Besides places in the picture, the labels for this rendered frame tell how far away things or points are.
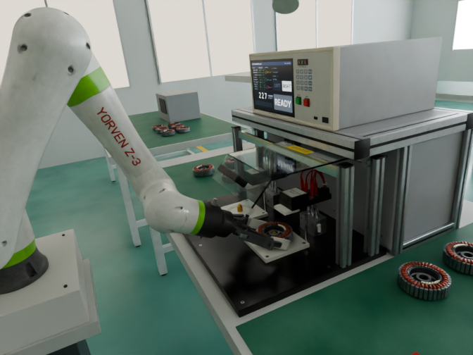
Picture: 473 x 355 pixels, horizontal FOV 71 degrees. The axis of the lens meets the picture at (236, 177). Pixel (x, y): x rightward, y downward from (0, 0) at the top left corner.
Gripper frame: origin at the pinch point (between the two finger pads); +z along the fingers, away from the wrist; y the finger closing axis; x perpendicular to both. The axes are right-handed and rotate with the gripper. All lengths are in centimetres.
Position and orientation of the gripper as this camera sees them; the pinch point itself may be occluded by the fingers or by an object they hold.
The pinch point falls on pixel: (273, 234)
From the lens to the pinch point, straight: 103.0
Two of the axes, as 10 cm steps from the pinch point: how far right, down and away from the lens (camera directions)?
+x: -3.6, 9.2, 1.3
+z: 8.3, 2.6, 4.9
